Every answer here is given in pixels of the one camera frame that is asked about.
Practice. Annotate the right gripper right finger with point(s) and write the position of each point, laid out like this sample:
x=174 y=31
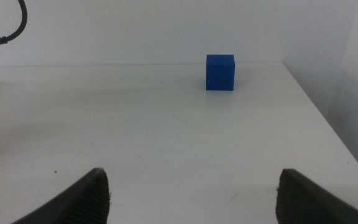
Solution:
x=306 y=205

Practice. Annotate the blue cube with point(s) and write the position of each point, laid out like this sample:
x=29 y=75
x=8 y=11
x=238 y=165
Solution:
x=220 y=73

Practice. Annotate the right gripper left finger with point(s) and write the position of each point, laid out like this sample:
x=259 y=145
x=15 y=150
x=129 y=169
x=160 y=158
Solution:
x=79 y=203

